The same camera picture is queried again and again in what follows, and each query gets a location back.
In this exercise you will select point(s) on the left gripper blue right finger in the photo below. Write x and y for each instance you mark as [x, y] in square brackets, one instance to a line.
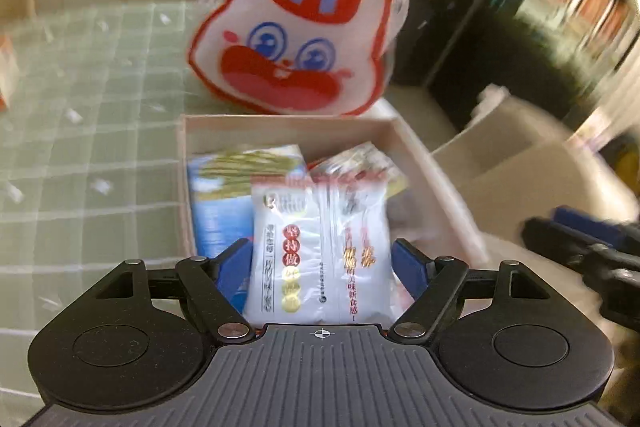
[414, 269]

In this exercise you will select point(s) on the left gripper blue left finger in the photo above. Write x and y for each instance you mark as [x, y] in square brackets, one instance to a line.
[231, 272]

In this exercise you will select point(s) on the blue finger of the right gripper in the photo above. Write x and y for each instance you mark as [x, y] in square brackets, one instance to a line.
[606, 231]

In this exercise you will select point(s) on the blue seaweed snack packet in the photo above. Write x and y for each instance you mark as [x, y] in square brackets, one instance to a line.
[220, 187]

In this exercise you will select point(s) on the white red snack packet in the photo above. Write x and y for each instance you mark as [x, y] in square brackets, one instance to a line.
[321, 251]

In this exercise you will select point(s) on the yellow snack packet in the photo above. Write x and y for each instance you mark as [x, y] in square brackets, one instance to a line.
[360, 160]

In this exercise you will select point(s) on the beige armchair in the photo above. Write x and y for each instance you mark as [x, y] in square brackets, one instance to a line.
[515, 161]

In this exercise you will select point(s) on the green grid tablecloth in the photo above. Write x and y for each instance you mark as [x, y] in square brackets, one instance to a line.
[89, 162]

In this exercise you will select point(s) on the rabbit face snack bag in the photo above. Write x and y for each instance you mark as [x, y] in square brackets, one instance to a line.
[306, 57]

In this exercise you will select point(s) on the orange tissue box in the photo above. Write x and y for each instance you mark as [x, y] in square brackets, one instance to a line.
[9, 72]

